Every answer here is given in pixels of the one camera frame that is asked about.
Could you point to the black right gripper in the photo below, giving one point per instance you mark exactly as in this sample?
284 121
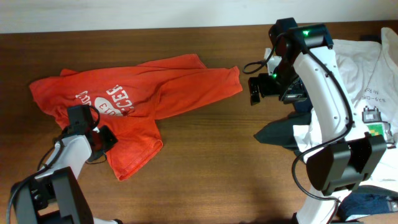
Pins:
255 88

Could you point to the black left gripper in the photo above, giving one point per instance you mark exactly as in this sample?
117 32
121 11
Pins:
108 139

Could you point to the red printed t-shirt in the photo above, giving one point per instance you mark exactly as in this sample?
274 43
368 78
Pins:
131 100

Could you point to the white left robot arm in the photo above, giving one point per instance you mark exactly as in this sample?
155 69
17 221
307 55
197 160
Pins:
52 194

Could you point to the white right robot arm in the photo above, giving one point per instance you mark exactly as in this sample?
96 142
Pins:
302 66

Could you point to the dark navy garment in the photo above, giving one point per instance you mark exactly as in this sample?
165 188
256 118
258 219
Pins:
281 132

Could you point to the white printed t-shirt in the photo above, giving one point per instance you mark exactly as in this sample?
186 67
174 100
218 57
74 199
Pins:
369 72

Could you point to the dark blue folded garment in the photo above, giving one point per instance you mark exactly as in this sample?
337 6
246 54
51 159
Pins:
365 201

